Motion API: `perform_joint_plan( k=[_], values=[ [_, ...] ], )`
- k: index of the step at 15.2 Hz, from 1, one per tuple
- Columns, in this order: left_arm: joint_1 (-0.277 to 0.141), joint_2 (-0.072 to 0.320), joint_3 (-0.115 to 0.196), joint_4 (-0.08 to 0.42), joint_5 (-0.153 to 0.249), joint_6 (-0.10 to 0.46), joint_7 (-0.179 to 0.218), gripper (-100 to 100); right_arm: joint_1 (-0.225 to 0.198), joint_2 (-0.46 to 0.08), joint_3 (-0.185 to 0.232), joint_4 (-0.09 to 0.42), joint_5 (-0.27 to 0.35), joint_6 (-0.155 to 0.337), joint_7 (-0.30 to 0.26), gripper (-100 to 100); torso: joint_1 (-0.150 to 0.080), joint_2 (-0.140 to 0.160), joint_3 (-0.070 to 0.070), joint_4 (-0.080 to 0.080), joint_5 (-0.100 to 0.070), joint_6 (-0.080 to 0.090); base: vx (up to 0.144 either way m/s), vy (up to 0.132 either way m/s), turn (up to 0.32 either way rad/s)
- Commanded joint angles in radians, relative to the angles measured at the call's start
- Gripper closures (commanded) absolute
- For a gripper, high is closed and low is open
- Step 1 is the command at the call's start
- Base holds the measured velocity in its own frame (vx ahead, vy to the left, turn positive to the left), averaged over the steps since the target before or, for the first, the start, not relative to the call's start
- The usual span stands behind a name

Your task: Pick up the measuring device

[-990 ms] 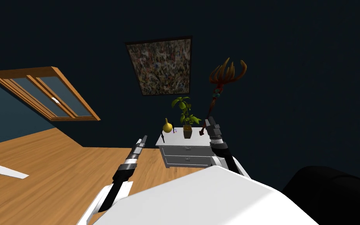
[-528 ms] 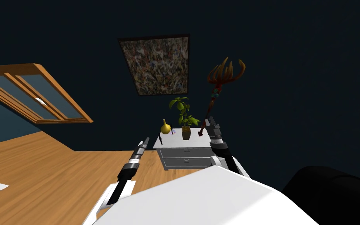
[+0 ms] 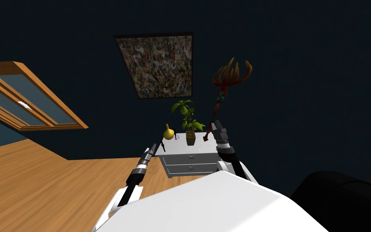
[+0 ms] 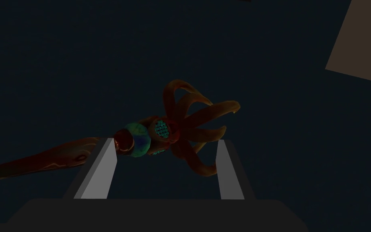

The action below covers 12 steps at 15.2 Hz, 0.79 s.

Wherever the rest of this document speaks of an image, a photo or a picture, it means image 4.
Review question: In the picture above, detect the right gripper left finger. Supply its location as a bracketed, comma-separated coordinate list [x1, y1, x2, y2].
[63, 137, 118, 200]

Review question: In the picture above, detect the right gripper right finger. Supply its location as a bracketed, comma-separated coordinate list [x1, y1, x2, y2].
[215, 139, 256, 200]

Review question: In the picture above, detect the orange clawed ornate staff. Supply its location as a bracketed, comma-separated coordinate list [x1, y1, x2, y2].
[0, 79, 241, 186]

